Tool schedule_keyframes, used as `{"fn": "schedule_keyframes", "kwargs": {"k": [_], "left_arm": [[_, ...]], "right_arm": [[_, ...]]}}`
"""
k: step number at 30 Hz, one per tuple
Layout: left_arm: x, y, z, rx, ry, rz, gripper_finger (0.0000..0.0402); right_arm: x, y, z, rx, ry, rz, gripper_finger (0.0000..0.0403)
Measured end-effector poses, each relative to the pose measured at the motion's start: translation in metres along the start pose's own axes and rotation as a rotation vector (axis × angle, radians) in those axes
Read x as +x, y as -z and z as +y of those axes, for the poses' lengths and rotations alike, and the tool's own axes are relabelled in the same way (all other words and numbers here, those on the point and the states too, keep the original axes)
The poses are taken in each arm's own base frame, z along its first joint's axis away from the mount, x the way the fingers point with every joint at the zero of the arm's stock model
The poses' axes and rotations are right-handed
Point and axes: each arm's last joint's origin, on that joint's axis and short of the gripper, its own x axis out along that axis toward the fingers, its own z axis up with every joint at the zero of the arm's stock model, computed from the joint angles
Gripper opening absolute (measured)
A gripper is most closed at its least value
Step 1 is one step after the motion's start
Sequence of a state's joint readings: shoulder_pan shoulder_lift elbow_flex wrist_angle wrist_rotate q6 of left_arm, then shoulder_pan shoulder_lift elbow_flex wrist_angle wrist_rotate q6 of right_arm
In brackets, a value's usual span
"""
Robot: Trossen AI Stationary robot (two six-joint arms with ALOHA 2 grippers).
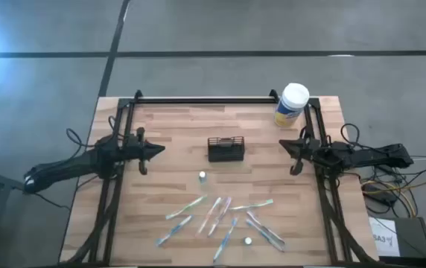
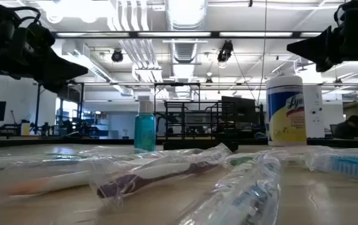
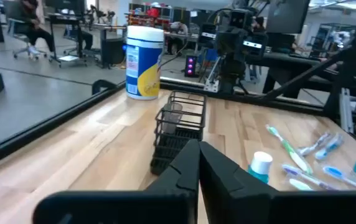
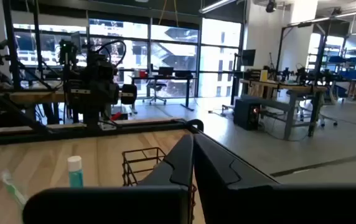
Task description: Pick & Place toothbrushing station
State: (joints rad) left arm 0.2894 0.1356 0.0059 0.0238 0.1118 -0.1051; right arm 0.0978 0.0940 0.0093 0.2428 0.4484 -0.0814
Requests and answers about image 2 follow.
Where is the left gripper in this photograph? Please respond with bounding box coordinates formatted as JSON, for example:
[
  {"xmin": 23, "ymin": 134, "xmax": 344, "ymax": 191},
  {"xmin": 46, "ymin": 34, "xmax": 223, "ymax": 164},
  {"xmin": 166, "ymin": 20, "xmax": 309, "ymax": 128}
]
[{"xmin": 8, "ymin": 23, "xmax": 89, "ymax": 94}]

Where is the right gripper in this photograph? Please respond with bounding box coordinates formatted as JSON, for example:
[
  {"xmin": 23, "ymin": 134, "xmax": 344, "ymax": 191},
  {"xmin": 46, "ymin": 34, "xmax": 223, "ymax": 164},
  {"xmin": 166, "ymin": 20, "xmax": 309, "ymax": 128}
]
[{"xmin": 287, "ymin": 0, "xmax": 358, "ymax": 73}]

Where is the orange toothbrush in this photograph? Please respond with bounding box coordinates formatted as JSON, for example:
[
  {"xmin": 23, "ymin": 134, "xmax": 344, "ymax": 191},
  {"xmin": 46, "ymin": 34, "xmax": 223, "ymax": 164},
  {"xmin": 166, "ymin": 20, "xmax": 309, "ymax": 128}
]
[{"xmin": 0, "ymin": 156, "xmax": 142, "ymax": 199}]

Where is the blue toothbrush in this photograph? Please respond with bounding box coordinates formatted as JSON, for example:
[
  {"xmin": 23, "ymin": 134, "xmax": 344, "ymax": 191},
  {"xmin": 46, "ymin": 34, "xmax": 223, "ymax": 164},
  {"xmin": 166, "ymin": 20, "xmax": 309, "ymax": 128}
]
[
  {"xmin": 304, "ymin": 147, "xmax": 358, "ymax": 183},
  {"xmin": 177, "ymin": 152, "xmax": 283, "ymax": 225}
]

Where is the purple toothbrush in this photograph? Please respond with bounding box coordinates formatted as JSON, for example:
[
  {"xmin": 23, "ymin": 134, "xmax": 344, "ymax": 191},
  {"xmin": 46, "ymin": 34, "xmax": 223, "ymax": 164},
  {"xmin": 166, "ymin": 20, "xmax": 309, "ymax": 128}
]
[{"xmin": 94, "ymin": 142, "xmax": 233, "ymax": 210}]

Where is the black overhead fixture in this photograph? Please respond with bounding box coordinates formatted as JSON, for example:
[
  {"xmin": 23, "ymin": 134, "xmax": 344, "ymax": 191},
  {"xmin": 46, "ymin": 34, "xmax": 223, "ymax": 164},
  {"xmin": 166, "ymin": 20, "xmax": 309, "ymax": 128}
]
[
  {"xmin": 217, "ymin": 39, "xmax": 234, "ymax": 69},
  {"xmin": 111, "ymin": 49, "xmax": 125, "ymax": 63}
]

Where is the person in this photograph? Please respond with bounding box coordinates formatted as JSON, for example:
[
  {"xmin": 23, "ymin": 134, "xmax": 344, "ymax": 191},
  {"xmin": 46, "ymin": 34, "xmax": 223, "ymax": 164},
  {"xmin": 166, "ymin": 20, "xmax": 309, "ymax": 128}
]
[{"xmin": 333, "ymin": 114, "xmax": 358, "ymax": 141}]

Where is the black wire caddy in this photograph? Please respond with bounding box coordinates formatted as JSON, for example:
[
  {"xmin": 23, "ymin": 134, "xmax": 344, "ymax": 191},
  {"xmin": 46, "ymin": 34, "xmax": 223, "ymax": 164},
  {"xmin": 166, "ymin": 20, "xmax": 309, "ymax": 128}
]
[{"xmin": 162, "ymin": 99, "xmax": 240, "ymax": 152}]

